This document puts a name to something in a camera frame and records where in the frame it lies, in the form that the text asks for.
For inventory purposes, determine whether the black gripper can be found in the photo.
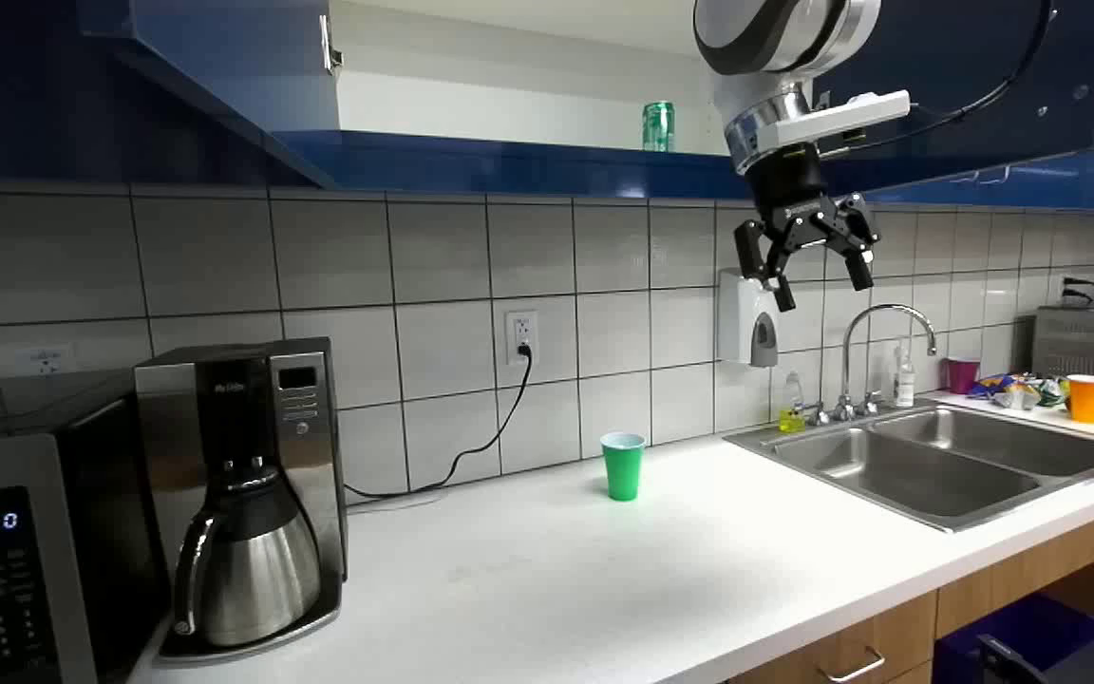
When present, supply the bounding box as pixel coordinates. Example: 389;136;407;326
729;139;885;314

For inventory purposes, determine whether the green soda can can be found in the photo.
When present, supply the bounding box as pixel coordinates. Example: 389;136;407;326
637;98;679;154

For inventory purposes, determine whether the chrome sink faucet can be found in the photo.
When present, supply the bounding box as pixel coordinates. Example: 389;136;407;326
807;301;942;429

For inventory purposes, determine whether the yellow dish soap bottle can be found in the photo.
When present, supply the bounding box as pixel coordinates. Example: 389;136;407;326
770;367;813;435

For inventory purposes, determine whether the small white bottle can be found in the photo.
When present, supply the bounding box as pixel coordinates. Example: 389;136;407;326
890;344;919;410

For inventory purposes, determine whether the purple cup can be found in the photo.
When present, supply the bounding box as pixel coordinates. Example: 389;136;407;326
935;355;984;397

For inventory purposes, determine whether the blue cabinet door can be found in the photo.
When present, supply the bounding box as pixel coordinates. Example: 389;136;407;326
808;0;1094;197
127;0;345;136

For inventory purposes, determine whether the pile of colourful packets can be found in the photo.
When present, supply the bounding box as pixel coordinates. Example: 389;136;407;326
973;363;1071;416

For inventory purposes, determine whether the stainless steel double sink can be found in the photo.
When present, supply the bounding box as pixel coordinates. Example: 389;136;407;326
729;397;1094;534

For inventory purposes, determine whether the green plastic cup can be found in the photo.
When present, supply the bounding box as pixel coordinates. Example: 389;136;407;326
598;429;648;504

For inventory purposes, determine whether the stainless steel countertop appliance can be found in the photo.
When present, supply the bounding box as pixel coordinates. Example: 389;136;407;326
1030;301;1094;378

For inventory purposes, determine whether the orange cup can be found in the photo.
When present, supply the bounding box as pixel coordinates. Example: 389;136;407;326
1064;371;1094;426

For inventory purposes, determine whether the wooden base cabinet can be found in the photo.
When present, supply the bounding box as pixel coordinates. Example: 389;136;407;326
724;491;1094;684

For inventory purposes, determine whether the blue plastic bin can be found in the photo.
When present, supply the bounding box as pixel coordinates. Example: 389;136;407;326
931;590;1094;684

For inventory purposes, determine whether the steel coffee maker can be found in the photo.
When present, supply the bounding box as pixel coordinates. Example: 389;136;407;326
131;334;351;664

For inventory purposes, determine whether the steel coffee carafe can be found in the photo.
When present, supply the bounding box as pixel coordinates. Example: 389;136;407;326
166;460;327;652

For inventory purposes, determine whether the black steel microwave oven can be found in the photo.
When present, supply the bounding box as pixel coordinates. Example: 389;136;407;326
0;371;175;684

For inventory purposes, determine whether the white wall soap dispenser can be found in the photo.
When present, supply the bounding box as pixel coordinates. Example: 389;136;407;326
713;264;786;371

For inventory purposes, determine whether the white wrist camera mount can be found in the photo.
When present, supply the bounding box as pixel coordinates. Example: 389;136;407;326
808;87;917;144

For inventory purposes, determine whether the white wall outlet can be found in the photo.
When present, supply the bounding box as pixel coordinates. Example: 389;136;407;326
502;303;547;384
27;344;72;384

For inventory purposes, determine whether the blue wall cabinet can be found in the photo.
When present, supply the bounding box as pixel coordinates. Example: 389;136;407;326
77;0;1094;213

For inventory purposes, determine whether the black power cord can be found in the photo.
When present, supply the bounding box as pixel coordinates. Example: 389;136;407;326
338;339;541;504

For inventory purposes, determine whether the metal drawer handle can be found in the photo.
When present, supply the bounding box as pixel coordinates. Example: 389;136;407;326
823;647;893;684

